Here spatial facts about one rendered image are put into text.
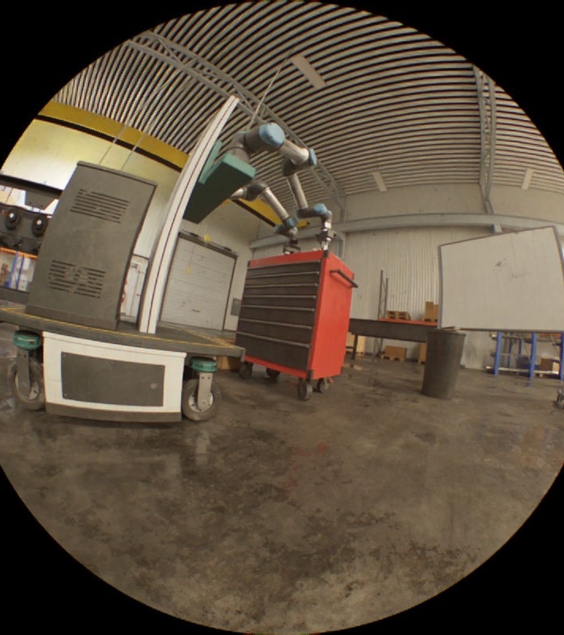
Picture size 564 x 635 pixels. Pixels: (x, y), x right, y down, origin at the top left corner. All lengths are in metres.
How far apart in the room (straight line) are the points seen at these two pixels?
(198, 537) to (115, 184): 0.96
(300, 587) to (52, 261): 0.95
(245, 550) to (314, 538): 0.14
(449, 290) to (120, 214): 3.26
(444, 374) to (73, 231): 2.47
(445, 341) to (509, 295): 1.25
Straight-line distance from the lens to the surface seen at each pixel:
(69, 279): 0.76
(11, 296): 2.03
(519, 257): 3.13
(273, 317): 1.41
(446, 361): 2.11
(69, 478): 0.61
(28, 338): 0.80
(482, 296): 3.04
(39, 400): 0.87
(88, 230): 0.78
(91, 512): 0.53
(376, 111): 9.15
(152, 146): 9.27
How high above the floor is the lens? 0.40
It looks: 4 degrees up
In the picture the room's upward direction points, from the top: 9 degrees clockwise
